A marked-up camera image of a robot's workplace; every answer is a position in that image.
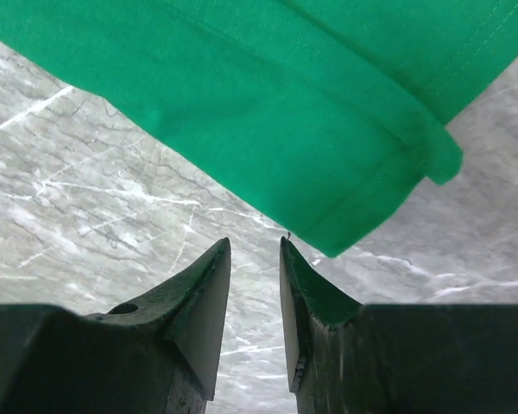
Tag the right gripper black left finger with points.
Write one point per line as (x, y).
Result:
(155, 353)

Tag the green t-shirt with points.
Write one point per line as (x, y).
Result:
(322, 115)

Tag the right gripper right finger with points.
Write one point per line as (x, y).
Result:
(346, 357)

